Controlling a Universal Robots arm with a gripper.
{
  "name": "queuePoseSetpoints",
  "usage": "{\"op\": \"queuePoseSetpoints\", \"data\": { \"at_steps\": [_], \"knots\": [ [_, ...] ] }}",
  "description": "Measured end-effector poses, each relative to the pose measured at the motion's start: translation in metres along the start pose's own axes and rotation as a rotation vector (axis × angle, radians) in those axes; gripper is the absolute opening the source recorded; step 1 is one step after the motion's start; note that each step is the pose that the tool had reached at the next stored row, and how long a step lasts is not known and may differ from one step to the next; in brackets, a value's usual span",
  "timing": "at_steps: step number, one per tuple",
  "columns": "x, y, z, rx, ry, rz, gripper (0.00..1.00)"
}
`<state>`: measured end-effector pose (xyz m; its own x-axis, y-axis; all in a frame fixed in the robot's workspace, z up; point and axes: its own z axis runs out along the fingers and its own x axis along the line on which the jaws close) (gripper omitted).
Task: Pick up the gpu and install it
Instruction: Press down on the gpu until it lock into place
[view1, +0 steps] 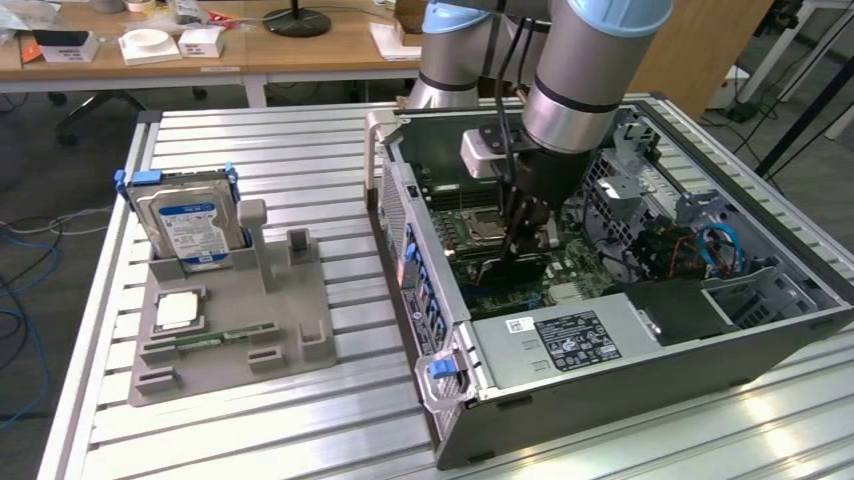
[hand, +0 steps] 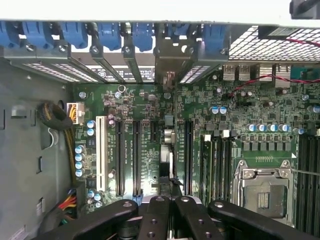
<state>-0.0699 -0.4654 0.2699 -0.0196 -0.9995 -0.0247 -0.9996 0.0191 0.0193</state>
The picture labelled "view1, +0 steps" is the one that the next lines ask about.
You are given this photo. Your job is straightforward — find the grey power supply unit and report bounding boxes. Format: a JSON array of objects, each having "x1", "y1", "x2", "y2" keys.
[{"x1": 470, "y1": 292, "x2": 662, "y2": 391}]

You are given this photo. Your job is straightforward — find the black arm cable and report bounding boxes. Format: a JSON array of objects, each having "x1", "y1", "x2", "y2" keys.
[{"x1": 490, "y1": 0, "x2": 539, "y2": 201}]

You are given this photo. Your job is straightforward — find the black open PC case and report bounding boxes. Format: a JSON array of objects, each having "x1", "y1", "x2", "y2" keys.
[{"x1": 363, "y1": 91, "x2": 854, "y2": 471}]

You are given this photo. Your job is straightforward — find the hard disk blue caddy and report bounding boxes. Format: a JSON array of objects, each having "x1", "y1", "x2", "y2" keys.
[{"x1": 112, "y1": 162, "x2": 243, "y2": 274}]

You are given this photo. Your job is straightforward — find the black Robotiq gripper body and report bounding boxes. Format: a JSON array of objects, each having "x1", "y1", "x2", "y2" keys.
[{"x1": 511, "y1": 146, "x2": 594, "y2": 211}]

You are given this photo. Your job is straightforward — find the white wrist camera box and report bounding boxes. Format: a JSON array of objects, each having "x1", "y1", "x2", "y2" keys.
[{"x1": 458, "y1": 127, "x2": 529, "y2": 180}]

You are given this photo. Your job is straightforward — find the white paper stack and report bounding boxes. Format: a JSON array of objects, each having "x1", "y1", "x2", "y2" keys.
[{"x1": 370, "y1": 22, "x2": 426, "y2": 62}]

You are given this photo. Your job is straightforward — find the grey disk bay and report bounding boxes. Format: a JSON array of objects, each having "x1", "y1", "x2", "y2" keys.
[{"x1": 699, "y1": 267, "x2": 839, "y2": 331}]

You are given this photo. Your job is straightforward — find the wooden desk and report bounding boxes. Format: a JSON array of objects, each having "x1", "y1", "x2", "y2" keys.
[{"x1": 0, "y1": 0, "x2": 610, "y2": 96}]

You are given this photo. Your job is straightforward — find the white box round tape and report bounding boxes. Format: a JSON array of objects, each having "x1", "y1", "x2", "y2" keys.
[{"x1": 118, "y1": 28, "x2": 183, "y2": 66}]

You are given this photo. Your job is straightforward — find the black office chair base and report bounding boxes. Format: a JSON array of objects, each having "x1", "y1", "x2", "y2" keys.
[{"x1": 49, "y1": 89, "x2": 148, "y2": 147}]

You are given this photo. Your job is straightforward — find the green RAM stick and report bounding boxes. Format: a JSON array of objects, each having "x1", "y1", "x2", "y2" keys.
[{"x1": 143, "y1": 322, "x2": 279, "y2": 354}]

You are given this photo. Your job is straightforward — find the black tripod leg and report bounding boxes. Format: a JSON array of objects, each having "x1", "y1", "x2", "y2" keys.
[{"x1": 753, "y1": 0, "x2": 854, "y2": 179}]

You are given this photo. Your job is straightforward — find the silver CPU chip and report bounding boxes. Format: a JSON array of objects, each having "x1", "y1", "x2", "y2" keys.
[{"x1": 155, "y1": 292, "x2": 203, "y2": 331}]

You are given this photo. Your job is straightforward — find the green motherboard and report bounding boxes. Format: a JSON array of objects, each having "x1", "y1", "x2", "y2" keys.
[{"x1": 416, "y1": 172, "x2": 629, "y2": 321}]

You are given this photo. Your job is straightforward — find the CPU socket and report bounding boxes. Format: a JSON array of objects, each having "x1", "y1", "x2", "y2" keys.
[{"x1": 466, "y1": 206, "x2": 513, "y2": 246}]

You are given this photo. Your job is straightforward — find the brown cardboard box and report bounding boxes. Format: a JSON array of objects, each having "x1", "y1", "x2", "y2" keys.
[{"x1": 392, "y1": 0, "x2": 432, "y2": 35}]

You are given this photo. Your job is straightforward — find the black round lamp base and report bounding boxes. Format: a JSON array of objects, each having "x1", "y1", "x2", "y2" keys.
[{"x1": 262, "y1": 0, "x2": 334, "y2": 39}]

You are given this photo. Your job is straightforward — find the grey plastic parts rack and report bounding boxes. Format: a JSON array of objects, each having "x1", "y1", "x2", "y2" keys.
[{"x1": 127, "y1": 198, "x2": 339, "y2": 408}]

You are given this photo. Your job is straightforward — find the wooden cabinet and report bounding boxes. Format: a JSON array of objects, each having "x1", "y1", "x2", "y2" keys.
[{"x1": 619, "y1": 0, "x2": 779, "y2": 121}]

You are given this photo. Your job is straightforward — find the white box black lid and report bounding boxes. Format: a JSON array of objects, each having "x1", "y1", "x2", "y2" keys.
[{"x1": 19, "y1": 29, "x2": 100, "y2": 65}]

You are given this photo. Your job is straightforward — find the green graphics card black fan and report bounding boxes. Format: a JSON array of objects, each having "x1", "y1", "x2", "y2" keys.
[{"x1": 463, "y1": 249, "x2": 546, "y2": 301}]

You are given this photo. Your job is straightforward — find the blue wire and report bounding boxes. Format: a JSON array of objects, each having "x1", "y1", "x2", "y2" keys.
[{"x1": 697, "y1": 222, "x2": 749, "y2": 276}]

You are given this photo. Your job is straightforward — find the white pedestal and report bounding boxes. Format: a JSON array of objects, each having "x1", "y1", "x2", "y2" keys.
[{"x1": 706, "y1": 63, "x2": 759, "y2": 112}]

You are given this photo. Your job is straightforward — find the perforated metal drive cage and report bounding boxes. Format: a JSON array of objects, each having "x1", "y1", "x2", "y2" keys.
[{"x1": 579, "y1": 119, "x2": 682, "y2": 246}]

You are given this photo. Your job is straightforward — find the plain white box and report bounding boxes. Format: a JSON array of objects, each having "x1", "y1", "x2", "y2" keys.
[{"x1": 176, "y1": 25, "x2": 227, "y2": 59}]

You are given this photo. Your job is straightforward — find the blue floor cable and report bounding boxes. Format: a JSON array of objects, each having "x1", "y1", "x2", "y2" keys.
[{"x1": 0, "y1": 219, "x2": 66, "y2": 431}]

